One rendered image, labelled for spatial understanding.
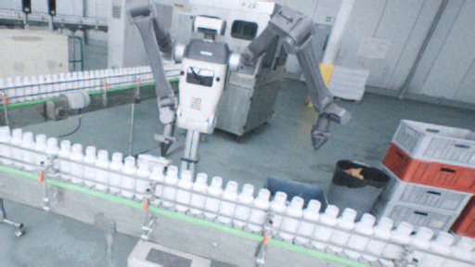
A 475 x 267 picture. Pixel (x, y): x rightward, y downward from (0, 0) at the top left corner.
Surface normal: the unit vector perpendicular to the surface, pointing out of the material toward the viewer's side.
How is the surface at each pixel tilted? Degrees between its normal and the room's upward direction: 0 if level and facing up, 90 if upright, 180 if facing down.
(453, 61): 90
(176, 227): 90
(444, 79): 90
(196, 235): 90
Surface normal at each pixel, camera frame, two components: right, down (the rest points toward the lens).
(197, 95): -0.26, 0.41
